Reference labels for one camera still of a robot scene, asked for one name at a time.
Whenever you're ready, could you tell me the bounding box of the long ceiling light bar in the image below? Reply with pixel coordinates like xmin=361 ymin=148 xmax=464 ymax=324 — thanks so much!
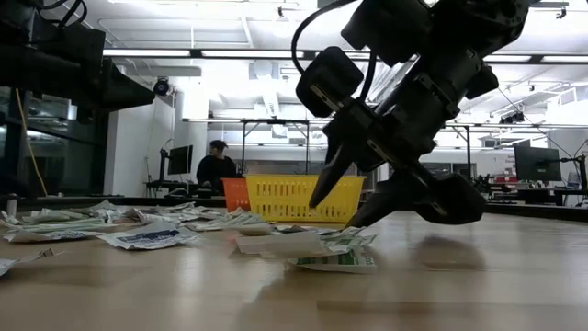
xmin=103 ymin=47 xmax=588 ymax=64

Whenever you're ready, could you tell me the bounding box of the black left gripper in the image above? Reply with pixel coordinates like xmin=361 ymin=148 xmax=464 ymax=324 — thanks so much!
xmin=58 ymin=26 xmax=156 ymax=115

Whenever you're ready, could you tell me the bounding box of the standing person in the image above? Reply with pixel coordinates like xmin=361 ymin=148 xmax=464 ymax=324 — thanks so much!
xmin=196 ymin=140 xmax=243 ymax=190

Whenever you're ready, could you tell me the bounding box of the distant black metal frame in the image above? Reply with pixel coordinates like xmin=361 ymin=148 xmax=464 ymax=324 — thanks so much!
xmin=182 ymin=117 xmax=472 ymax=176

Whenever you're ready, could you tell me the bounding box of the yellow plastic basket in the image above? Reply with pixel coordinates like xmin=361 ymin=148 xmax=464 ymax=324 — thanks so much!
xmin=243 ymin=173 xmax=368 ymax=225

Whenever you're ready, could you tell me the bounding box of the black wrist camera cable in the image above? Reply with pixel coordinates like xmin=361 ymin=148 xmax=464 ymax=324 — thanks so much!
xmin=290 ymin=0 xmax=359 ymax=75

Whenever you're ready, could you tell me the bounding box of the orange-red plastic basket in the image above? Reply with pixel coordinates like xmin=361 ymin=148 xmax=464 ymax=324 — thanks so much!
xmin=221 ymin=177 xmax=252 ymax=213

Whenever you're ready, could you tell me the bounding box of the yellow hanging cable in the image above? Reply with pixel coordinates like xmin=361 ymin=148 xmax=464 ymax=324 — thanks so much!
xmin=13 ymin=86 xmax=50 ymax=197

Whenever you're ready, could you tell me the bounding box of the black computer monitor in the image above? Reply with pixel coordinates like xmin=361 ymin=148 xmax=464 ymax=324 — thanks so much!
xmin=513 ymin=144 xmax=562 ymax=183
xmin=167 ymin=144 xmax=198 ymax=176

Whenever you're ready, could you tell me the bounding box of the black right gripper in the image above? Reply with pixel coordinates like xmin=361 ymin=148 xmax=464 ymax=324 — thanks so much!
xmin=307 ymin=47 xmax=501 ymax=230

